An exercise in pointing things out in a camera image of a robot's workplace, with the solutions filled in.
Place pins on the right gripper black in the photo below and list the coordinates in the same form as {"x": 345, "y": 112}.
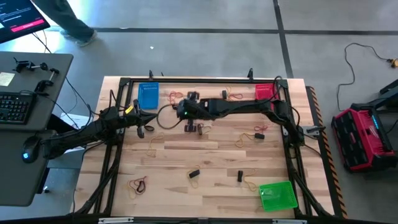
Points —
{"x": 192, "y": 109}

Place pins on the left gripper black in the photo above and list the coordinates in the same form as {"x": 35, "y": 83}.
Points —
{"x": 136, "y": 118}

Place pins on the yellow rubber band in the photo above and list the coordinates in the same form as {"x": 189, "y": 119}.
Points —
{"x": 150, "y": 143}
{"x": 239, "y": 143}
{"x": 248, "y": 185}
{"x": 190, "y": 180}
{"x": 229, "y": 93}
{"x": 132, "y": 196}
{"x": 206, "y": 126}

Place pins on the red rubber band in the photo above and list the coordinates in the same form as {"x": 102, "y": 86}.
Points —
{"x": 261, "y": 127}
{"x": 175, "y": 92}
{"x": 132, "y": 182}
{"x": 237, "y": 95}

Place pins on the black clip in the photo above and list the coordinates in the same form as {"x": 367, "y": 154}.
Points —
{"x": 194, "y": 174}
{"x": 240, "y": 176}

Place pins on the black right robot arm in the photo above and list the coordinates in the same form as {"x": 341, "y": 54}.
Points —
{"x": 242, "y": 107}

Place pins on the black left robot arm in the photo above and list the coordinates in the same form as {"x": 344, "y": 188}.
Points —
{"x": 81, "y": 133}

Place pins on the yellow tape tag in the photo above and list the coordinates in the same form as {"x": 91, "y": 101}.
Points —
{"x": 129, "y": 109}

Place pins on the blue plastic basket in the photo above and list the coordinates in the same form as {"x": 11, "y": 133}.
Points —
{"x": 148, "y": 96}

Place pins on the black table edge clamp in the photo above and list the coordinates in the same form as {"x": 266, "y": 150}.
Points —
{"x": 250, "y": 74}
{"x": 151, "y": 75}

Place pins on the white paper box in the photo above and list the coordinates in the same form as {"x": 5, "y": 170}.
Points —
{"x": 79, "y": 119}

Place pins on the red plastic basket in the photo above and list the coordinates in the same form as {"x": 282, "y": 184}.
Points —
{"x": 264, "y": 91}

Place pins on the black desk clamp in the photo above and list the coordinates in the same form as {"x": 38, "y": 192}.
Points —
{"x": 45, "y": 83}
{"x": 23, "y": 66}

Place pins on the person's leg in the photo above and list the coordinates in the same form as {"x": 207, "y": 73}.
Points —
{"x": 71, "y": 25}

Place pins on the black computer mouse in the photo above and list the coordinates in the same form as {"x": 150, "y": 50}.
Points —
{"x": 30, "y": 149}

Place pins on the green plastic basket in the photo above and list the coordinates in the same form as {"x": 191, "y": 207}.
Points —
{"x": 280, "y": 199}

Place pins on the black keyboard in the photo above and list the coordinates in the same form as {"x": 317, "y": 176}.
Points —
{"x": 14, "y": 107}

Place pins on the grey desk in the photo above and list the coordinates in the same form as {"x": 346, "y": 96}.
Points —
{"x": 18, "y": 174}

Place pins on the pale sticky note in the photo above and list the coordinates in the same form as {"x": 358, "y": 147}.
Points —
{"x": 6, "y": 79}

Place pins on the black computer monitor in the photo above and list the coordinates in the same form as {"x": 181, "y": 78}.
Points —
{"x": 18, "y": 15}

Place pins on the black yellow hazard strip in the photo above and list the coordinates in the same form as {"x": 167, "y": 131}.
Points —
{"x": 337, "y": 199}

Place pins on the red black tool case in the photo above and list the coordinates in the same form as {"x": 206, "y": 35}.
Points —
{"x": 360, "y": 140}

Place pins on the black metal stand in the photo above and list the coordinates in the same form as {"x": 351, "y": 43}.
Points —
{"x": 390, "y": 87}

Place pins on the black metal table frame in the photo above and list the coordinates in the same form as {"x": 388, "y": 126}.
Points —
{"x": 202, "y": 80}

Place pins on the grey metal base plate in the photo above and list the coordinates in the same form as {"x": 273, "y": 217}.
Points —
{"x": 311, "y": 130}

